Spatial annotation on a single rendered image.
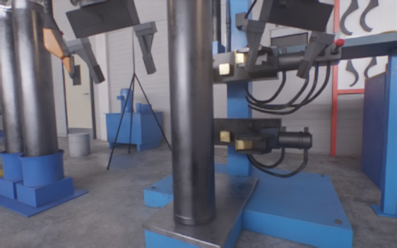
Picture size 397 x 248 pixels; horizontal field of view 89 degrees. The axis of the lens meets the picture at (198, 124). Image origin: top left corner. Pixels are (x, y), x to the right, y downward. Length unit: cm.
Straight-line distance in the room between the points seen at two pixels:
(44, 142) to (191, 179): 126
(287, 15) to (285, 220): 99
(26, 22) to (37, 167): 103
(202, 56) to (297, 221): 93
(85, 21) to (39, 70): 142
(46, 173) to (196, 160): 127
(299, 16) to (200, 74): 53
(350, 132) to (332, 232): 221
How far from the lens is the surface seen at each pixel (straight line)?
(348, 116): 329
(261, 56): 120
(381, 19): 347
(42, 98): 188
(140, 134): 341
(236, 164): 176
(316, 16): 51
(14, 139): 219
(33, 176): 193
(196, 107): 90
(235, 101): 170
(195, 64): 92
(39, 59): 192
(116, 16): 47
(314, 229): 124
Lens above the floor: 69
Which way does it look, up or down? 5 degrees down
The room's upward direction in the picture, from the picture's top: 1 degrees counter-clockwise
